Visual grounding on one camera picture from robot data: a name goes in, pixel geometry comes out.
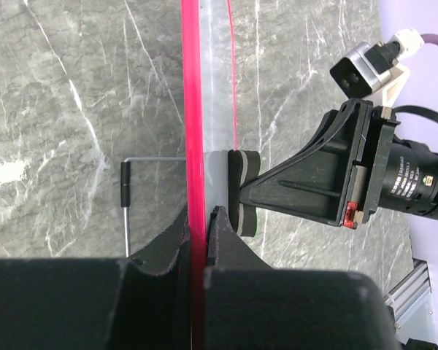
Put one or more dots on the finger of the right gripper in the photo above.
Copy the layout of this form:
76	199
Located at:
313	183

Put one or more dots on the red framed whiteboard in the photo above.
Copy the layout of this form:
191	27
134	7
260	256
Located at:
210	111

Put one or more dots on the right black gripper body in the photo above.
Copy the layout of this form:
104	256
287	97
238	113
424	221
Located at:
372	141

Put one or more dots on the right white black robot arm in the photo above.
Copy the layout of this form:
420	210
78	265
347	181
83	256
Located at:
410	184

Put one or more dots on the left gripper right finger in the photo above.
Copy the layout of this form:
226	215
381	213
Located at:
249	305

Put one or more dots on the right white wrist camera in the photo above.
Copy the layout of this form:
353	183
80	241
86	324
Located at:
375	72

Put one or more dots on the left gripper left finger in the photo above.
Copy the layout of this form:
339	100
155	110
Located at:
138	302

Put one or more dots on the right side aluminium rail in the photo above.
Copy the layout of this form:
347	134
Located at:
411	306

